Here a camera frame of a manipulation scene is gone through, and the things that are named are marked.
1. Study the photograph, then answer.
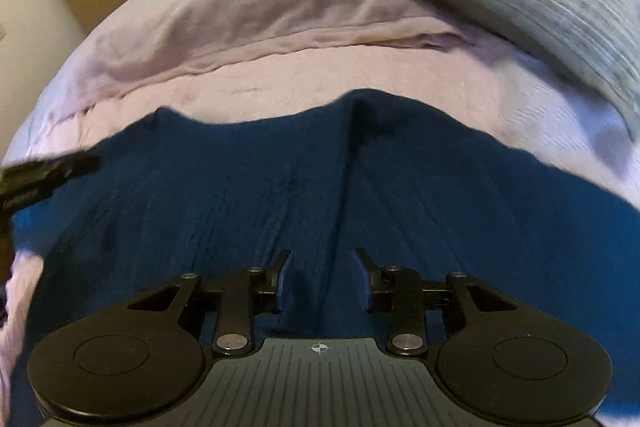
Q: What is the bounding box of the pink quilted bedspread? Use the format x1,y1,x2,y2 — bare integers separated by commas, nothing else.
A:
0,42,640,427

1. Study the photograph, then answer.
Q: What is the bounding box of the dark blue knit sweater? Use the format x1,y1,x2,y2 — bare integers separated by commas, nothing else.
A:
10,89,640,427

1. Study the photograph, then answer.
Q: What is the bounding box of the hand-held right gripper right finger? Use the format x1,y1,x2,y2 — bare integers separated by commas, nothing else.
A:
354,248,519,356

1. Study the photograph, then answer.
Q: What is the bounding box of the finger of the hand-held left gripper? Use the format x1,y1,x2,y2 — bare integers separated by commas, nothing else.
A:
42,154,102,188

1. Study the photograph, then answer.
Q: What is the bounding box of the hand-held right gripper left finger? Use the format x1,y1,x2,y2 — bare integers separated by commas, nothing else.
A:
127,249,294,356

